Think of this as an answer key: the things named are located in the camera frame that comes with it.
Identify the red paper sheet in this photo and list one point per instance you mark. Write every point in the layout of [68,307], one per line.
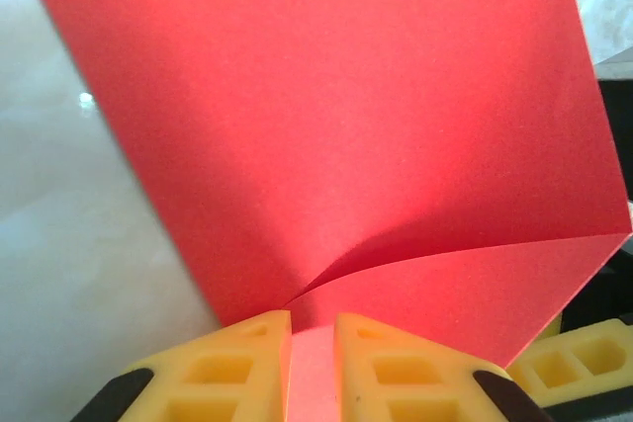
[321,120]

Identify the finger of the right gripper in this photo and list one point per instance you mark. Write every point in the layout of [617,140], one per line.
[593,343]

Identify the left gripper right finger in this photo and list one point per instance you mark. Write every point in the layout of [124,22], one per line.
[405,372]

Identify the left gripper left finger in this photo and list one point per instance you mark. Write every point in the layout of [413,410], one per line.
[222,372]

